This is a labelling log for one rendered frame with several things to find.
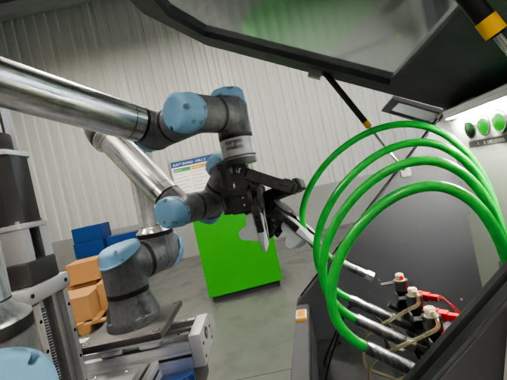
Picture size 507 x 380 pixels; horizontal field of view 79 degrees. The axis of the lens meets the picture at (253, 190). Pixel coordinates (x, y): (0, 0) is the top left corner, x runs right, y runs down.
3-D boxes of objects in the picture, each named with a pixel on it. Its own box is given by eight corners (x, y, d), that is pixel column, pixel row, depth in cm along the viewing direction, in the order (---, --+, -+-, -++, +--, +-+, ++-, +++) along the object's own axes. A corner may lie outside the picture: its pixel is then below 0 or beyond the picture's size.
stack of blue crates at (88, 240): (82, 289, 621) (69, 230, 619) (94, 281, 670) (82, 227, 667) (142, 276, 620) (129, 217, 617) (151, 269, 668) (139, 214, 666)
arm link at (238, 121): (198, 94, 67) (225, 98, 74) (209, 144, 67) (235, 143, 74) (223, 81, 62) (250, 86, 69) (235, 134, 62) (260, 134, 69)
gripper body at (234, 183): (233, 214, 73) (222, 164, 73) (268, 207, 72) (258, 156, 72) (225, 219, 66) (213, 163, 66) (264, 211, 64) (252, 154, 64)
